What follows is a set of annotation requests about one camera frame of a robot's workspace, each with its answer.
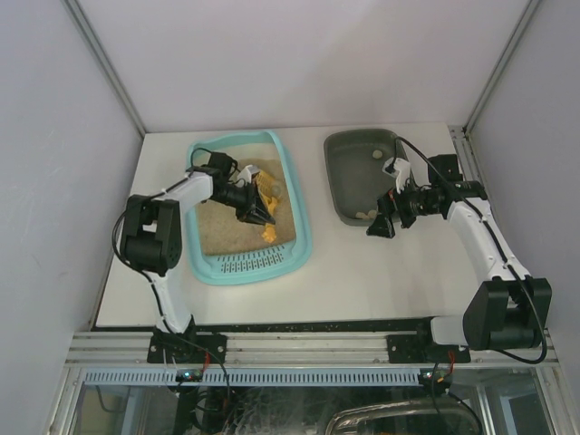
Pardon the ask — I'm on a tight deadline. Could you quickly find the orange litter scoop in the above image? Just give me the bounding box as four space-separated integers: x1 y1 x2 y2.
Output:
255 170 282 244

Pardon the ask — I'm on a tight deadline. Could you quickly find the light blue litter box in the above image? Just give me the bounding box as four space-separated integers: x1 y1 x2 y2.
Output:
185 130 312 285

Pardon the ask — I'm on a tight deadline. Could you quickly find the dark grey plastic tub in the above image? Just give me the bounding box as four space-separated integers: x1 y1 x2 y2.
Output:
324 128 407 227

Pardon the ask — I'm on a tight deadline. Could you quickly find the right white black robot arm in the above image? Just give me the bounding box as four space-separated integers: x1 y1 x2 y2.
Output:
367 154 552 354

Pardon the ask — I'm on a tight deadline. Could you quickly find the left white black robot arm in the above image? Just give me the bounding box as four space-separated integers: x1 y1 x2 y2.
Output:
111 151 276 335

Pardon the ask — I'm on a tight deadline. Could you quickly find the beige cat litter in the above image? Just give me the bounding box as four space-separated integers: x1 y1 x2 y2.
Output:
195 159 296 256

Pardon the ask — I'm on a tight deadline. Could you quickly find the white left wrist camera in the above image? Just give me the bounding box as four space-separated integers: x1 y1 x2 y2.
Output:
237 165 261 183

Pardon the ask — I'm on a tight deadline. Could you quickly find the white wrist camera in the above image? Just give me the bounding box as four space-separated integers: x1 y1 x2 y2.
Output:
382 158 411 193
237 165 261 183

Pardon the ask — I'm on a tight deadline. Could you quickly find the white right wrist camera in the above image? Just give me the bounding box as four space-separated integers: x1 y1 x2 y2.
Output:
382 158 411 193

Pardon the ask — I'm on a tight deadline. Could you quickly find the black right camera cable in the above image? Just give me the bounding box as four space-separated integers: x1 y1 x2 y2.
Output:
393 137 548 422

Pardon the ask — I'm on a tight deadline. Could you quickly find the black camera cable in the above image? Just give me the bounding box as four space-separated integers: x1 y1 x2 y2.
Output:
111 147 218 291
393 137 548 422

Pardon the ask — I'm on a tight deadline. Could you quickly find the black left camera cable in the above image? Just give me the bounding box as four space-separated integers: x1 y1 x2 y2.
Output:
111 147 218 291

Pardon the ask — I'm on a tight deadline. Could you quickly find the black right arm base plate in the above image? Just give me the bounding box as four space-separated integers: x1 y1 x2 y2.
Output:
386 318 471 364

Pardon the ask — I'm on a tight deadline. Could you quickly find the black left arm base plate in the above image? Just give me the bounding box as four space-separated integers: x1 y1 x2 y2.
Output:
147 327 227 364

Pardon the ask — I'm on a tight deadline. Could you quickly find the light blue cable duct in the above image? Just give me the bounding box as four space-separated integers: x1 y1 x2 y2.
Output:
84 367 421 387

